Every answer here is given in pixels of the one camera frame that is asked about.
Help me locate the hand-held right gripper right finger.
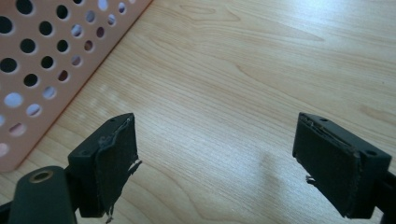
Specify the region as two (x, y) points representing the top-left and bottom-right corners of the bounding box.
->
(291, 112), (392, 219)

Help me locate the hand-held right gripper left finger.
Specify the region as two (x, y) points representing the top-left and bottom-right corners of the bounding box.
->
(67, 112), (143, 224)

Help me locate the pink perforated plastic basket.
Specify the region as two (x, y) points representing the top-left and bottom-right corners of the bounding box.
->
(0, 0), (154, 173)

